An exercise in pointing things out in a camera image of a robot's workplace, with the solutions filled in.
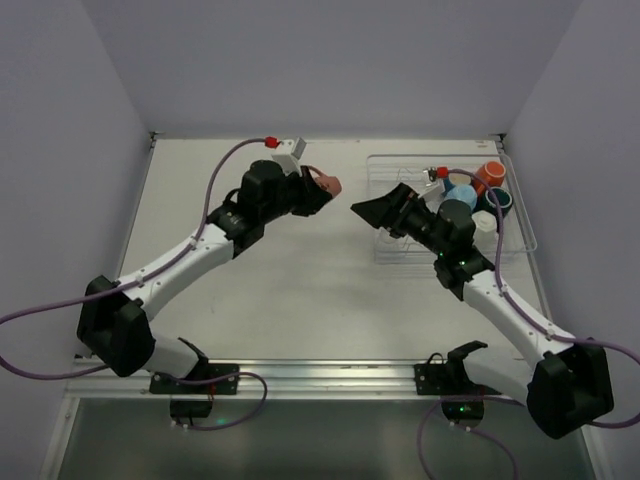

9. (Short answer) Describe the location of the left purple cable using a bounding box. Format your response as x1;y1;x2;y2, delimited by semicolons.
0;134;281;432

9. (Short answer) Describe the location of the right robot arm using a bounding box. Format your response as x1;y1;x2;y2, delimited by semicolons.
351;183;614;439

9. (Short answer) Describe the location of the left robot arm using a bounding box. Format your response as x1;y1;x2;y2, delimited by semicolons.
77;160;342;383

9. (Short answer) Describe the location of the white ceramic cup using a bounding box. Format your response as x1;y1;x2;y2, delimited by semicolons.
472;211;498;243

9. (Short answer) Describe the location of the blue mug cream interior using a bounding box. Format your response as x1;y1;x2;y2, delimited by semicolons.
443;173;472;195

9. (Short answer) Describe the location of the light blue ceramic mug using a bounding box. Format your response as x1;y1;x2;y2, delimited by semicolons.
445;185;478;210

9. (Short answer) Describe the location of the dark green ceramic mug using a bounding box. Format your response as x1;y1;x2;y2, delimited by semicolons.
476;187;514;218

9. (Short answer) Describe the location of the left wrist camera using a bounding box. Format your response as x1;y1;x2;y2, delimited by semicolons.
271;137;306;175

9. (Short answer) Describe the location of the aluminium mounting rail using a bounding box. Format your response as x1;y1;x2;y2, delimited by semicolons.
64;349;533;403

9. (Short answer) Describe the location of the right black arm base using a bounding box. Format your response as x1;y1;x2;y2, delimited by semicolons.
413;340;496;428

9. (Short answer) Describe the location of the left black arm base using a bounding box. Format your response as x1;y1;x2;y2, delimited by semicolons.
149;338;240;430

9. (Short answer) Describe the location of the pink dotted ceramic mug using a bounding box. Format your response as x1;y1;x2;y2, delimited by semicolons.
307;165;342;198

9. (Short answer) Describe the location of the orange ceramic mug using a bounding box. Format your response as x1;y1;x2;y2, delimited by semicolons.
472;160;507;196

